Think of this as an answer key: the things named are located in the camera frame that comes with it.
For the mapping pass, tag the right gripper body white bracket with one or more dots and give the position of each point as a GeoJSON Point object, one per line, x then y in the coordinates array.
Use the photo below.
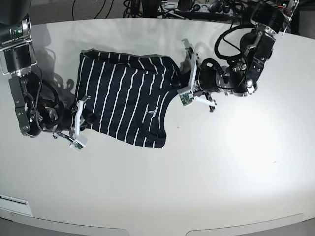
{"type": "Point", "coordinates": [77, 113]}

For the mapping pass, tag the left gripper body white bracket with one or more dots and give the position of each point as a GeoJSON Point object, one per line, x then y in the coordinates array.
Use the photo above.
{"type": "Point", "coordinates": [189, 79]}

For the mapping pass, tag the navy white striped T-shirt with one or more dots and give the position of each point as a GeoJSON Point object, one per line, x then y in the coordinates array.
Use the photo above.
{"type": "Point", "coordinates": [128, 94]}

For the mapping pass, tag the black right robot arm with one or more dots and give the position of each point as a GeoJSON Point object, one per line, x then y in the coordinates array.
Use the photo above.
{"type": "Point", "coordinates": [37, 104]}

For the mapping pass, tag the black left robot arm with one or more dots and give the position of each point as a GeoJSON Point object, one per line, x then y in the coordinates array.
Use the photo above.
{"type": "Point", "coordinates": [240, 76]}

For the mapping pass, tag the white power strip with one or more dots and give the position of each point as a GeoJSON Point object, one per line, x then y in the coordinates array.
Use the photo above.
{"type": "Point", "coordinates": [208, 7]}

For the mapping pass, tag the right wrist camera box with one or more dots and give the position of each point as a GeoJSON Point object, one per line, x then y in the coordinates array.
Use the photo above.
{"type": "Point", "coordinates": [79, 143]}

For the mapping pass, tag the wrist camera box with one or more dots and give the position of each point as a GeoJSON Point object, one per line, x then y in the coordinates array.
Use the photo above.
{"type": "Point", "coordinates": [79, 143]}
{"type": "Point", "coordinates": [186, 97]}

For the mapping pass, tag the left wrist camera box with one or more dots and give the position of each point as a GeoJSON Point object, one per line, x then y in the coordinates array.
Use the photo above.
{"type": "Point", "coordinates": [186, 97]}

